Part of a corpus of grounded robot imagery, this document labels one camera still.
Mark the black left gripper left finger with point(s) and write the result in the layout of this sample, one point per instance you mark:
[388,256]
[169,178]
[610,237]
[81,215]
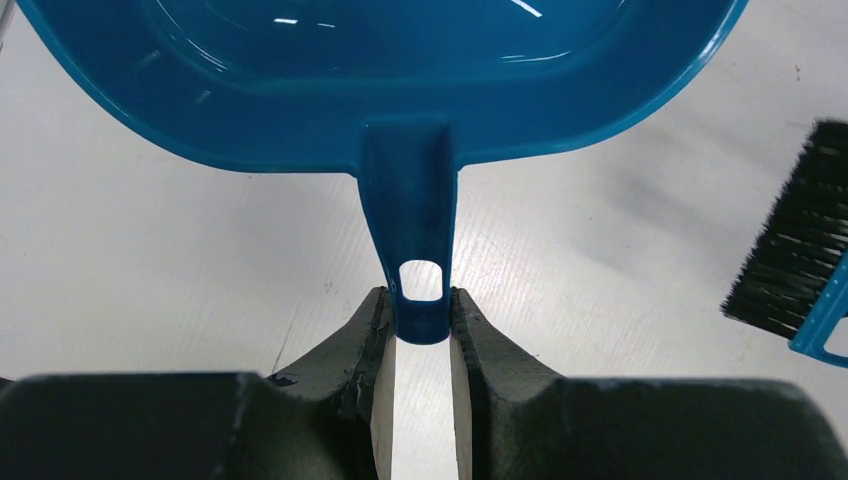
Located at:
[327,415]

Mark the blue hand brush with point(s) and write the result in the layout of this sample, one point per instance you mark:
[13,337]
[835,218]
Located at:
[793,282]

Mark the blue dustpan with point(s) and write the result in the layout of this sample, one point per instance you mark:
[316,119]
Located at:
[399,94]

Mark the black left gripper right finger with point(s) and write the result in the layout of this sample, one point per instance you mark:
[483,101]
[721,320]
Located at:
[516,418]

